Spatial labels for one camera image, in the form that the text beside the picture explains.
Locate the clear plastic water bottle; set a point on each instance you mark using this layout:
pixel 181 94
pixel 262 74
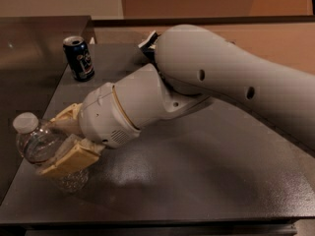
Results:
pixel 38 141

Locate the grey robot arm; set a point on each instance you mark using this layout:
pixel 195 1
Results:
pixel 191 65

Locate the blue soda can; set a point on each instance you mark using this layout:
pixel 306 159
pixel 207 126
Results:
pixel 79 58

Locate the blue crumpled chip bag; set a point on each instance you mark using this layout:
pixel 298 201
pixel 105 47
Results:
pixel 148 46

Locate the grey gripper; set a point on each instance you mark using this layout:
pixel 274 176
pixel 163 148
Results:
pixel 102 115

